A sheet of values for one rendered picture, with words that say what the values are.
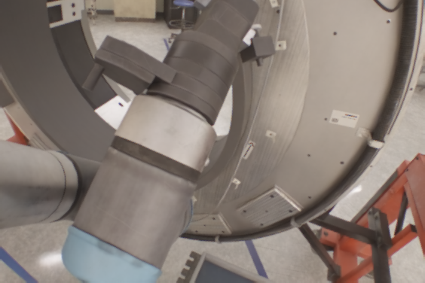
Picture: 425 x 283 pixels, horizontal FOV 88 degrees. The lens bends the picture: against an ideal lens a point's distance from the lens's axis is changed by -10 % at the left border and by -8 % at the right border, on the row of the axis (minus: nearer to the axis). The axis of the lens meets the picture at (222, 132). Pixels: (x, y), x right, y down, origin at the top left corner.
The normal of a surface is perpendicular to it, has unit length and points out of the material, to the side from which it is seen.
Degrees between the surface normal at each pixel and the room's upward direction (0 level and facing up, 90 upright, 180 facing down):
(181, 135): 50
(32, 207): 99
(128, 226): 43
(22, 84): 68
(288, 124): 90
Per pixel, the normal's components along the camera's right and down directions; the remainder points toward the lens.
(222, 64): 0.61, 0.07
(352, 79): -0.35, 0.55
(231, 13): 0.31, 0.29
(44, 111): 0.82, -0.22
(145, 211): 0.44, -0.04
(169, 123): 0.25, -0.12
